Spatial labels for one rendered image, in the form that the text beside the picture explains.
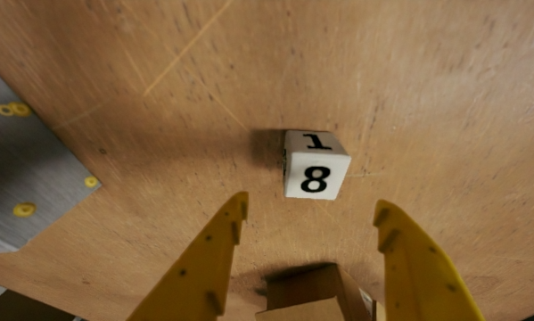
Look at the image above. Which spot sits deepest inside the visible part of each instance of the white cube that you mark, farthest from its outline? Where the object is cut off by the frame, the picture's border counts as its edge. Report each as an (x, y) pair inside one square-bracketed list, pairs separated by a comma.
[(314, 165)]

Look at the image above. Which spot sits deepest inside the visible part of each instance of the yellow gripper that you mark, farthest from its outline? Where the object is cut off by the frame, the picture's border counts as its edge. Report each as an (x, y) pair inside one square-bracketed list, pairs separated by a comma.
[(421, 282)]

